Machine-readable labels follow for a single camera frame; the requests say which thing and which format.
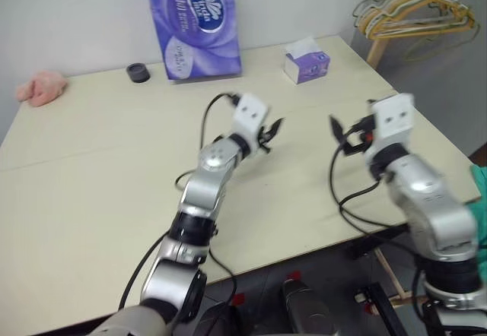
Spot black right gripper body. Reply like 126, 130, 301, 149
342, 114, 378, 157

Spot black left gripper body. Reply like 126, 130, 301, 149
257, 124, 275, 154

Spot green shorts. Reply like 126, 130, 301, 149
465, 163, 487, 250

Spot small purple tissue box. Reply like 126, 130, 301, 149
282, 36, 332, 86

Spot hangers on wooden rack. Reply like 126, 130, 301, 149
366, 0, 487, 68

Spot purple tissue multipack bag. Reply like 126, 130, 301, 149
142, 0, 244, 82

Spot black round cap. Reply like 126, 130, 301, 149
126, 62, 151, 84

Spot wooden table leg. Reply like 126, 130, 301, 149
374, 247, 415, 309

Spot large dark rounded shape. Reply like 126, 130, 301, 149
280, 278, 336, 336

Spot pink plush toy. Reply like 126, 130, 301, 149
15, 70, 69, 108

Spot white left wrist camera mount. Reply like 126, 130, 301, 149
231, 93, 270, 149

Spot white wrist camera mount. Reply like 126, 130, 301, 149
231, 93, 270, 149
370, 93, 416, 147

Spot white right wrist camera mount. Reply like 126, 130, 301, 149
370, 93, 416, 147

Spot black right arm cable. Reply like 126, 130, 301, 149
328, 144, 414, 239

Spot yellow wire hanger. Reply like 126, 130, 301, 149
357, 0, 476, 41

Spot white wire hanger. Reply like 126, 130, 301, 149
352, 0, 457, 29

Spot green wire hanger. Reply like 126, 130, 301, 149
402, 5, 482, 62

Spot black table frame bar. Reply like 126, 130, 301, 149
343, 224, 411, 260

